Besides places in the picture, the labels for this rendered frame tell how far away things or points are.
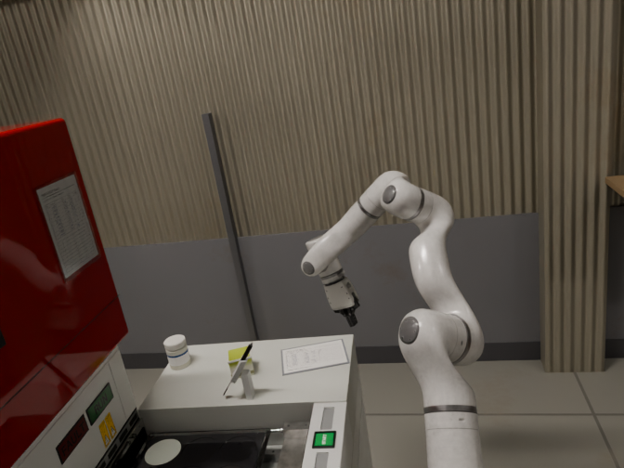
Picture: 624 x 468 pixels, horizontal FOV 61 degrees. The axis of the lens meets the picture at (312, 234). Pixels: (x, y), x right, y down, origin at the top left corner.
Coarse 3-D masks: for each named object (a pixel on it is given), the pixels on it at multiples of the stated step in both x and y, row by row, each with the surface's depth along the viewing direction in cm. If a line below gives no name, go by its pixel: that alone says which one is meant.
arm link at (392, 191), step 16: (384, 176) 159; (400, 176) 147; (368, 192) 164; (384, 192) 145; (400, 192) 141; (416, 192) 143; (368, 208) 164; (384, 208) 146; (400, 208) 142; (416, 208) 143
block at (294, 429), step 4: (284, 424) 148; (288, 424) 148; (292, 424) 148; (296, 424) 147; (300, 424) 147; (304, 424) 147; (308, 424) 147; (284, 428) 147; (288, 428) 147; (292, 428) 146; (296, 428) 146; (300, 428) 146; (304, 428) 146; (284, 432) 146; (288, 432) 146; (292, 432) 146; (296, 432) 146; (300, 432) 146; (304, 432) 145; (284, 436) 147; (288, 436) 147; (292, 436) 147; (296, 436) 146; (300, 436) 146; (304, 436) 146
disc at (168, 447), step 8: (168, 440) 151; (176, 440) 150; (152, 448) 148; (160, 448) 148; (168, 448) 147; (176, 448) 147; (152, 456) 146; (160, 456) 145; (168, 456) 145; (152, 464) 142
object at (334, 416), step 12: (324, 408) 145; (336, 408) 144; (312, 420) 140; (324, 420) 140; (336, 420) 139; (348, 420) 145; (312, 432) 136; (336, 432) 134; (348, 432) 143; (336, 444) 130; (348, 444) 140; (312, 456) 128; (324, 456) 128; (336, 456) 127; (348, 456) 138
